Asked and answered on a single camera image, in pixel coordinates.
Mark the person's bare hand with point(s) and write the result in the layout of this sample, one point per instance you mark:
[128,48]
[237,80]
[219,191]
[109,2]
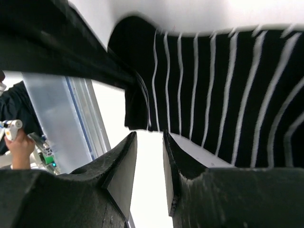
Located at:
[21,148]

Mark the white handheld device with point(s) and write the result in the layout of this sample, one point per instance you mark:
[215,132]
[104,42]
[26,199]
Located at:
[9,128]

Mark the black white striped sock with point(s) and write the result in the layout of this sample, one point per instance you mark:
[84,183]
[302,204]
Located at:
[238,94]

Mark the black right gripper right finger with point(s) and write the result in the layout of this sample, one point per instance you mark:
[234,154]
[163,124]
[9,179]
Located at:
[201,197]

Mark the aluminium rail frame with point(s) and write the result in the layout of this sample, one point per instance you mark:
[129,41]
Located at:
[69,116]

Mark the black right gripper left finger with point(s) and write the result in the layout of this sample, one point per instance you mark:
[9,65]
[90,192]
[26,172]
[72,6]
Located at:
[96,195]

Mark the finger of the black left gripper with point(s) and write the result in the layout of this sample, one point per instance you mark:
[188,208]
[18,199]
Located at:
[50,37]

